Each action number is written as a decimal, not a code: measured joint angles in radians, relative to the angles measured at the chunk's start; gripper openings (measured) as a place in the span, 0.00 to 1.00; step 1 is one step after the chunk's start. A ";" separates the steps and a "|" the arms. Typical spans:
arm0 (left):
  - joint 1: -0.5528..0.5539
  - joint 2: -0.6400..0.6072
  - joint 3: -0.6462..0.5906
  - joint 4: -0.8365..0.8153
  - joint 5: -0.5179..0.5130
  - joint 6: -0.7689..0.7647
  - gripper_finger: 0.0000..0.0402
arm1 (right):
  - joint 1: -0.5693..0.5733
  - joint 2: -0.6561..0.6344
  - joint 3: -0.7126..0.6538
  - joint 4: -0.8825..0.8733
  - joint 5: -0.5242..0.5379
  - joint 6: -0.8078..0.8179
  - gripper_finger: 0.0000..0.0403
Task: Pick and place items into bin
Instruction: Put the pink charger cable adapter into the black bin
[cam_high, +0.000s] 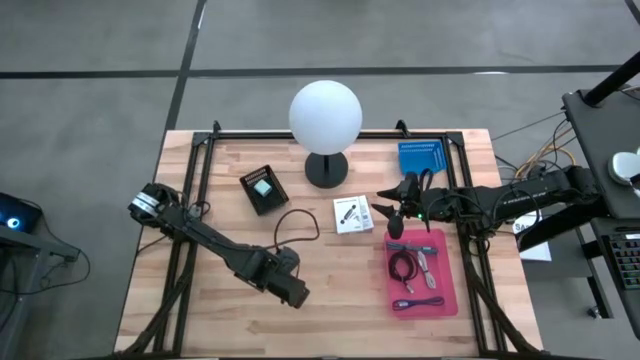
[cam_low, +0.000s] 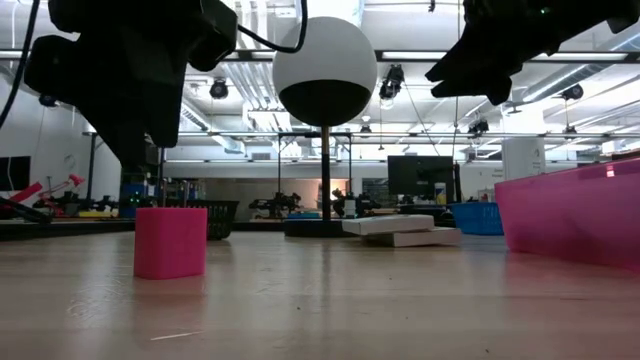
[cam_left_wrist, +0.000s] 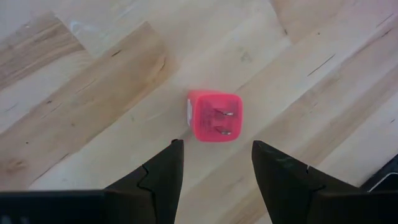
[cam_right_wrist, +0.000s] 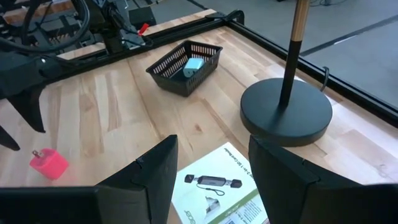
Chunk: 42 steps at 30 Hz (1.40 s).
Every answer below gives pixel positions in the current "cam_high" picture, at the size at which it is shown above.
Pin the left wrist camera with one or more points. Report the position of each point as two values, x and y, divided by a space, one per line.
288 258

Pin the grey side table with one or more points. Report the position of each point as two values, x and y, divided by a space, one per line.
30 242

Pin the white round device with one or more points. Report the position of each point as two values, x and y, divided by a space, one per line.
622 167

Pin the black pole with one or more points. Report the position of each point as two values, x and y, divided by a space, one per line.
612 80

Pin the white globe lamp black base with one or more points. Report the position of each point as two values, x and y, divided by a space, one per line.
325 117

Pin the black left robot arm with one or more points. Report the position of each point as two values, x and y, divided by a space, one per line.
210 237

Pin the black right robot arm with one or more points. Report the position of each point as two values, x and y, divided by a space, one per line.
525 192

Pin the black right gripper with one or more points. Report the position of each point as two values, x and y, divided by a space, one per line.
414 197

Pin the black plastic basket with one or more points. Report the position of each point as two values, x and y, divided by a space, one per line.
272 200

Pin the blue plastic basket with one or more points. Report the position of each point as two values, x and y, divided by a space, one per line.
420 157

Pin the white paper sheet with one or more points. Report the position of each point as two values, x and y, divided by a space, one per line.
537 250

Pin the pale teal foam cube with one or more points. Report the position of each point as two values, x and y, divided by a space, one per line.
263 187

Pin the black keyboard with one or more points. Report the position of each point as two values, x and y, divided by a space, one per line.
625 260

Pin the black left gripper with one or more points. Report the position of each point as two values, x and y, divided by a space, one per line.
277 282

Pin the pink translucent bin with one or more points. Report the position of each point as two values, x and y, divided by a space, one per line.
445 280

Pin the black metal rig frame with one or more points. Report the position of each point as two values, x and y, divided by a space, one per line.
240 135

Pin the black side desk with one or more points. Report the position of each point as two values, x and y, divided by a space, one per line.
600 140

